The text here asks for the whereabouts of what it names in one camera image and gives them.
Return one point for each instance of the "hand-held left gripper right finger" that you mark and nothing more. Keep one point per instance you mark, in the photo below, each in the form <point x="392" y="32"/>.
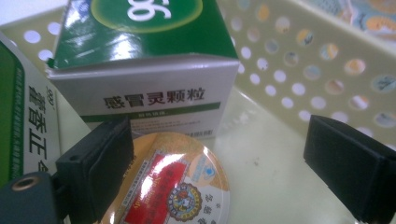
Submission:
<point x="351" y="168"/>

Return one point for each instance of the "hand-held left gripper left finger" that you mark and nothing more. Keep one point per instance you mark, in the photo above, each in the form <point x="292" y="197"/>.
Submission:
<point x="96" y="174"/>

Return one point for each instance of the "pale yellow plastic basket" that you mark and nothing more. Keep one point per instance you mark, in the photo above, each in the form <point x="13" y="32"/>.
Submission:
<point x="280" y="155"/>

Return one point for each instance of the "long green white medicine box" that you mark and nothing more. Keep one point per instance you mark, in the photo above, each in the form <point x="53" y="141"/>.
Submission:
<point x="34" y="124"/>

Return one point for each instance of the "cube green white medicine box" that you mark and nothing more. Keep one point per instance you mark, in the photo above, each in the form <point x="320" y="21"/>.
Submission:
<point x="149" y="84"/>

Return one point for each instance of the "orange print cloth bag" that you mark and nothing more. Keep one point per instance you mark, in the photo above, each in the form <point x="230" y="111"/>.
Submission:
<point x="379" y="21"/>

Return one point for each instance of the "white table cover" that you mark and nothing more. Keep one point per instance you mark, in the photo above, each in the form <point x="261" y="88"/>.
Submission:
<point x="25" y="9"/>

